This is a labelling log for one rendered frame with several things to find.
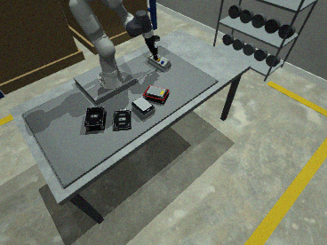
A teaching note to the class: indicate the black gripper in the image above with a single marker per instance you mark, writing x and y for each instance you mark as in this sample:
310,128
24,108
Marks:
152,46

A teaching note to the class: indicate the white button panel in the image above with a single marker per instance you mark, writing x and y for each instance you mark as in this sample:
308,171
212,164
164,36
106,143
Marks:
163,62

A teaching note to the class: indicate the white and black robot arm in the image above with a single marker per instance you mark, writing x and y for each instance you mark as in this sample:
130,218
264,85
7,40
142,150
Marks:
136,25

